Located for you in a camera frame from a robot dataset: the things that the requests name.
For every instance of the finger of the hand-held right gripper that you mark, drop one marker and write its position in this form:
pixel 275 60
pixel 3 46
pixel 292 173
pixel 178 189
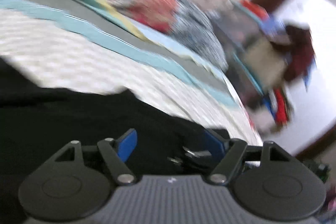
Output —
pixel 194 154

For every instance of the printed patterned bedsheet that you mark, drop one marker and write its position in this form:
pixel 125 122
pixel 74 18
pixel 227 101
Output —
pixel 78 61

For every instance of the cardboard box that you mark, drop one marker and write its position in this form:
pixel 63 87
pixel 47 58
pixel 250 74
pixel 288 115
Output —
pixel 265 62

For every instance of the black pants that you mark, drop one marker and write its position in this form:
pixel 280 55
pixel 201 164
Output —
pixel 52 113

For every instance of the cluttered shelf of items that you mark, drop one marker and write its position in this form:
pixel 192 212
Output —
pixel 236 29

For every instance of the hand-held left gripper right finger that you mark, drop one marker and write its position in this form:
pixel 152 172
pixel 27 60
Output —
pixel 216 145

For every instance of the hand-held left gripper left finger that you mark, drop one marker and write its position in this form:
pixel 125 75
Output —
pixel 127 145

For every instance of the dark red cloth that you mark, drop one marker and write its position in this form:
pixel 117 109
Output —
pixel 300 53

